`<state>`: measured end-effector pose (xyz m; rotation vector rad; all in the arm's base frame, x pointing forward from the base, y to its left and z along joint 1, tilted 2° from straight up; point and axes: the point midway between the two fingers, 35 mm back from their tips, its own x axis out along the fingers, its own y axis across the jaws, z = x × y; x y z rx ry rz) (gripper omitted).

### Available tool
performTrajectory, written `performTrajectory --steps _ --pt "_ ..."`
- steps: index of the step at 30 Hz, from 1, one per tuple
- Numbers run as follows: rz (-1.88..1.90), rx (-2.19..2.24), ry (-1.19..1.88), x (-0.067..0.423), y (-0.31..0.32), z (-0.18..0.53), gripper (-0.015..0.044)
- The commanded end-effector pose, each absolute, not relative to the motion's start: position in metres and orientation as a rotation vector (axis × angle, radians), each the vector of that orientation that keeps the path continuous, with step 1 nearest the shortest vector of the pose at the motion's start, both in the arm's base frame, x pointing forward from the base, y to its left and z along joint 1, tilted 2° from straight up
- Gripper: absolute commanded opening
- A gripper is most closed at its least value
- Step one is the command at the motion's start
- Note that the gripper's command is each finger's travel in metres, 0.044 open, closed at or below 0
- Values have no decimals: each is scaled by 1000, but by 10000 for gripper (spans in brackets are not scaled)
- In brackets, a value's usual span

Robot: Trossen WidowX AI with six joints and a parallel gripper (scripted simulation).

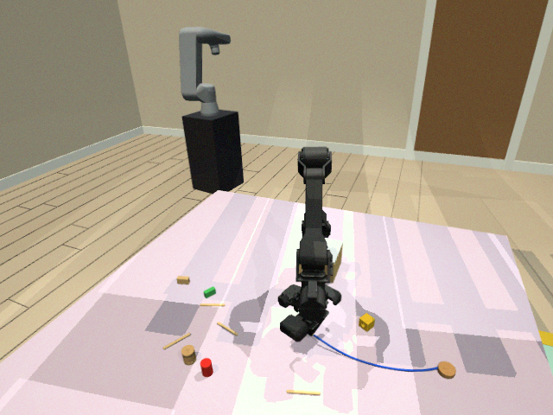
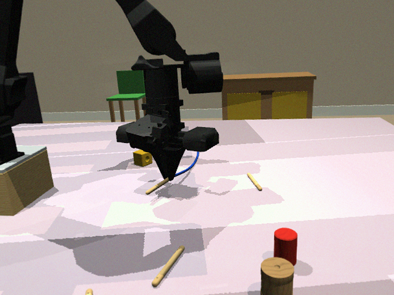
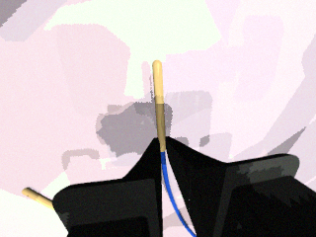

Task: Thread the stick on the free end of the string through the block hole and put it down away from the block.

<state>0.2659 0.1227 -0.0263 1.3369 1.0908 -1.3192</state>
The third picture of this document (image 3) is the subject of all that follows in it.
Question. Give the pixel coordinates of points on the blue string with wooden stick end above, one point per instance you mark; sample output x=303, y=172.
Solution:
x=161, y=134

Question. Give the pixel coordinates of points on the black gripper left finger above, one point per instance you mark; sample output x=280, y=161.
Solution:
x=137, y=194

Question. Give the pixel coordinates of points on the tan wooden stick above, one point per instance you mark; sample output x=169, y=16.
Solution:
x=37, y=197

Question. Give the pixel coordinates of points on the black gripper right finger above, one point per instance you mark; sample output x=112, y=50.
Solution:
x=206, y=183

